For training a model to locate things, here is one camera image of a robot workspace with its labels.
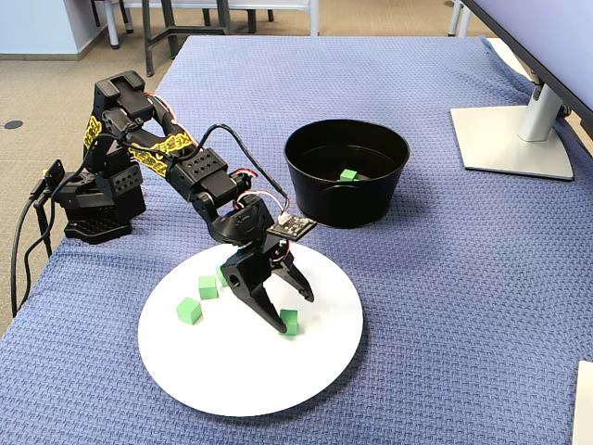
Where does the short black plug cable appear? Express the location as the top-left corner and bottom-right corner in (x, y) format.
(34, 198), (53, 256)

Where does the silver monitor stand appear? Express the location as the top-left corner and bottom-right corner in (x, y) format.
(449, 69), (575, 182)

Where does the thick black cable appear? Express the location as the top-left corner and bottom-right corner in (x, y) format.
(11, 184), (47, 319)

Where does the white round plate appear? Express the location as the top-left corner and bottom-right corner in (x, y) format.
(137, 240), (365, 417)

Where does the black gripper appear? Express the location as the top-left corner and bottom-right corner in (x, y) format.
(221, 238), (315, 334)

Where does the black round bowl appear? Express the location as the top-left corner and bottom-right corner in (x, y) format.
(283, 119), (411, 230)

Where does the thin black cable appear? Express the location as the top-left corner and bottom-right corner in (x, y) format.
(21, 132), (121, 302)

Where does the grey chair leg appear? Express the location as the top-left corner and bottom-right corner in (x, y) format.
(447, 0), (470, 38)

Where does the red white servo wire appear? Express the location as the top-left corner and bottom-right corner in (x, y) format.
(225, 169), (259, 210)

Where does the blue woven cloth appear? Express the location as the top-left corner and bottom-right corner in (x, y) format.
(0, 34), (593, 445)

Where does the black camera cable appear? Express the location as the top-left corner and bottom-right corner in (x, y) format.
(198, 122), (291, 219)

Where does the computer monitor screen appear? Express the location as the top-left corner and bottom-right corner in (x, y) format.
(461, 0), (593, 122)

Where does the white flat board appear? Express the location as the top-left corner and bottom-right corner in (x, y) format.
(572, 360), (593, 445)

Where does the white table leg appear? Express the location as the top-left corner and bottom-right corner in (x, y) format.
(107, 0), (122, 50)

